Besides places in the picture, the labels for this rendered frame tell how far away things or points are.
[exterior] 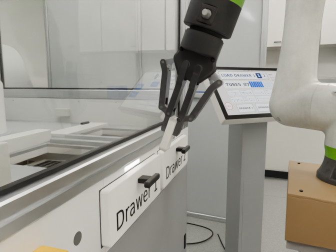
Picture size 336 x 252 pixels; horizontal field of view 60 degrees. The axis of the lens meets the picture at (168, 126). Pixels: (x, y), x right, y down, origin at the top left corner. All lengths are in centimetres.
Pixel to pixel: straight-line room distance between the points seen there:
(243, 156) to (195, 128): 90
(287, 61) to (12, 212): 74
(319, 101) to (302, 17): 23
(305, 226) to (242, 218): 92
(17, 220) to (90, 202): 16
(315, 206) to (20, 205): 58
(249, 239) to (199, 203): 88
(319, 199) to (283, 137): 284
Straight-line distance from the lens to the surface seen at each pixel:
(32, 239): 43
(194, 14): 54
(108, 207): 55
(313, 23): 91
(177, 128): 57
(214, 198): 247
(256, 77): 158
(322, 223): 75
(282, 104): 87
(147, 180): 64
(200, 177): 244
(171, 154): 90
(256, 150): 157
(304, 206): 73
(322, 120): 84
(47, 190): 43
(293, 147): 357
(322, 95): 84
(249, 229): 171
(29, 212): 41
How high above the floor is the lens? 112
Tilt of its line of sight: 9 degrees down
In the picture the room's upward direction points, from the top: straight up
